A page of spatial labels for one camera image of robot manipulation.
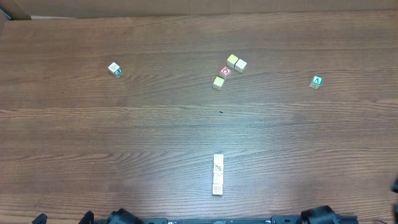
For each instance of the yellow wooden block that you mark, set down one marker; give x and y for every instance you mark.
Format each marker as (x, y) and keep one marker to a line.
(218, 159)

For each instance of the white block red side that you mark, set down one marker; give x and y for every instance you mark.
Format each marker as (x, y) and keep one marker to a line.
(218, 168)

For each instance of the white block green edge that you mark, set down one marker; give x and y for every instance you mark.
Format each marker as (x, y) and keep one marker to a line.
(218, 178)

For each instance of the white wooden number block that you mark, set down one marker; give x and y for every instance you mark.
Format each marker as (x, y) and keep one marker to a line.
(217, 189)

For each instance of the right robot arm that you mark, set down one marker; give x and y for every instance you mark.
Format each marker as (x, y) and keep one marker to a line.
(394, 189)

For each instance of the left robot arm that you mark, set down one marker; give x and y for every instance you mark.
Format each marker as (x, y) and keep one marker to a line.
(87, 217)

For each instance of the yellow block middle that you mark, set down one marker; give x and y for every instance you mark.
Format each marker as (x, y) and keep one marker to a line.
(218, 83)

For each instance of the white block beside yellow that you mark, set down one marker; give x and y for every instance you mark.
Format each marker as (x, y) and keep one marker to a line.
(240, 65)

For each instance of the yellow block top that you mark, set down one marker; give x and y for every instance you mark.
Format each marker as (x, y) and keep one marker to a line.
(232, 60)

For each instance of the white block green side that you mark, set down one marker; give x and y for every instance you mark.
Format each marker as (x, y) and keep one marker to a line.
(115, 69)

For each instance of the green letter block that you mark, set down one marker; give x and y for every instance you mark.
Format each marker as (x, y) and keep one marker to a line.
(316, 82)

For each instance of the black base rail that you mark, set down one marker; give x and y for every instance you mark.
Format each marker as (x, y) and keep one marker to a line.
(318, 215)

